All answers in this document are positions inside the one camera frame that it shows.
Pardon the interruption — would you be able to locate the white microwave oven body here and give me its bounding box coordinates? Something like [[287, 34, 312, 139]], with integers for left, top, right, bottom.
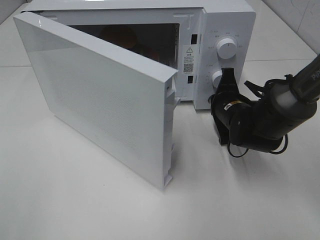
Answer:
[[20, 0, 256, 110]]

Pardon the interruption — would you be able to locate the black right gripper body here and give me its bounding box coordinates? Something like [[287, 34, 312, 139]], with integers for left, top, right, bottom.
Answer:
[[209, 86, 253, 146]]

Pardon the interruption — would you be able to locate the round white door-release button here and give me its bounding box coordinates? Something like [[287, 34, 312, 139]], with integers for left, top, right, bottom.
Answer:
[[207, 94, 215, 105]]

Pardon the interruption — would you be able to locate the white microwave knob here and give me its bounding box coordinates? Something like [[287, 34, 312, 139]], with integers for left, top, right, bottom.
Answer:
[[216, 36, 237, 60], [211, 70, 223, 89]]

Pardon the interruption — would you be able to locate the white warning sticker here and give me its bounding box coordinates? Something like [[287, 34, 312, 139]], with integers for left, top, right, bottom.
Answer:
[[182, 44, 198, 74]]

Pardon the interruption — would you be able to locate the white microwave door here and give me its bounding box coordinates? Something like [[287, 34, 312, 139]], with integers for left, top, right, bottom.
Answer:
[[14, 12, 177, 189]]

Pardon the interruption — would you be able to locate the burger with lettuce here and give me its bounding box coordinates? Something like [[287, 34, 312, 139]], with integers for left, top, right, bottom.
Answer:
[[98, 25, 160, 62]]

